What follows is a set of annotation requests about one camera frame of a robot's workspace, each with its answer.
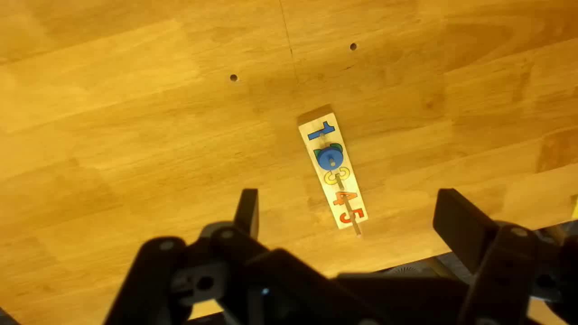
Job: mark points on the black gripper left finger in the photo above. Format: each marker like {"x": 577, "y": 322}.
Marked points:
{"x": 247, "y": 210}

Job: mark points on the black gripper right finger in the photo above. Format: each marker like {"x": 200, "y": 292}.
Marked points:
{"x": 463, "y": 227}

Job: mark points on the blue round peg piece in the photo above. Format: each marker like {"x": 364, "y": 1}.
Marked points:
{"x": 330, "y": 158}

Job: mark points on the wooden number peg board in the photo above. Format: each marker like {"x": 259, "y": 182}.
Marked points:
{"x": 337, "y": 182}

